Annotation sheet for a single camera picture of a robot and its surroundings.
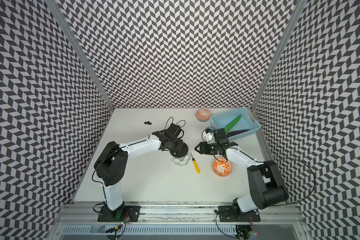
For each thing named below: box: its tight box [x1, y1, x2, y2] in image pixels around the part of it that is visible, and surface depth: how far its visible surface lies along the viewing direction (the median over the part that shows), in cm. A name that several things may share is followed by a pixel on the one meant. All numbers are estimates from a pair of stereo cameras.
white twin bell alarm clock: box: [170, 143, 190, 166], surface depth 91 cm
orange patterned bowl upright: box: [212, 157, 233, 177], surface depth 88 cm
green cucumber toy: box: [224, 114, 242, 134], surface depth 107 cm
